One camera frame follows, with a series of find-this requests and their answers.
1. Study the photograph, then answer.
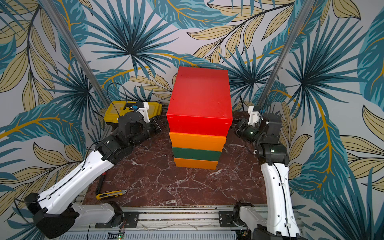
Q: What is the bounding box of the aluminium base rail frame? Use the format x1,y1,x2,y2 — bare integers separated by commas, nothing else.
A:
44,125,307,240

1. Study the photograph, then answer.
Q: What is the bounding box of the aluminium corner post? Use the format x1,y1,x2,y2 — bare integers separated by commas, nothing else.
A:
41,0,111,107
257,0,315,109

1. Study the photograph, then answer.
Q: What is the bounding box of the yellow utility knife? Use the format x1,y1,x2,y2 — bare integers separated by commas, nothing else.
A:
96,190,127,200

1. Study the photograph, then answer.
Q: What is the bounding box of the green shoebox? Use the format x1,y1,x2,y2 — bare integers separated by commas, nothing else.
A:
172,147,222,162

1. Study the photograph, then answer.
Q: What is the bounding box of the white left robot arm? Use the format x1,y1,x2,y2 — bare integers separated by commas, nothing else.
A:
24,111,161,239

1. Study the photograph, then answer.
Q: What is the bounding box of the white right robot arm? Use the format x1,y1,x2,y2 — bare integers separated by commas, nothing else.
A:
234,111,303,240

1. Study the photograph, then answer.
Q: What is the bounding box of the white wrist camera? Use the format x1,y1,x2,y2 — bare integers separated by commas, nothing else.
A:
248,106,262,128
132,102,150,123

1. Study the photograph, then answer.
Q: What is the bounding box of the left aluminium corner post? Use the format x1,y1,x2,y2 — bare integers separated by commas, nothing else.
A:
41,0,111,107

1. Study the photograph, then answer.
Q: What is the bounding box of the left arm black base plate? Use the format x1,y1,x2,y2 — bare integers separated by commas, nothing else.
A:
95,212,139,229

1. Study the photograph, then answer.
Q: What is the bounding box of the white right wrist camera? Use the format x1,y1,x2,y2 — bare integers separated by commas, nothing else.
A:
248,106,262,128

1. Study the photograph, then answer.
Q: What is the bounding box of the small orange shoebox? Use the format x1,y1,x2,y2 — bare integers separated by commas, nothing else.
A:
174,158,219,170

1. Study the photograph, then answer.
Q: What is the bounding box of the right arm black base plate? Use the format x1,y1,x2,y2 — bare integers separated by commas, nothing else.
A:
218,211,239,228

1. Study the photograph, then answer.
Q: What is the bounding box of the red pipe wrench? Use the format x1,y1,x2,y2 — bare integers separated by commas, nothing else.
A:
95,172,107,195

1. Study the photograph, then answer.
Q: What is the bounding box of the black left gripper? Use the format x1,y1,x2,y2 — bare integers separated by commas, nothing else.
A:
128,114,170,149

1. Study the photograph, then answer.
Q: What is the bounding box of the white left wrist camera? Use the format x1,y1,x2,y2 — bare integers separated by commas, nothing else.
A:
132,102,150,123

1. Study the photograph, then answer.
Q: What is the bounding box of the red shoebox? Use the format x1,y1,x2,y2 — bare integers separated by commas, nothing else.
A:
167,67,233,137

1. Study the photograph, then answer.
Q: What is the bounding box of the yellow black plastic toolbox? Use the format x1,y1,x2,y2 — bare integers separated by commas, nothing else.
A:
104,101,163,126

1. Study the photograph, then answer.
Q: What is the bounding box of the right aluminium corner post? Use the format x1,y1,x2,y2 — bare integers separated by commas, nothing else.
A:
257,0,315,109

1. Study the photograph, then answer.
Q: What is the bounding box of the large orange shoebox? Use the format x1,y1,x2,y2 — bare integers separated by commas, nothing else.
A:
170,132,227,152

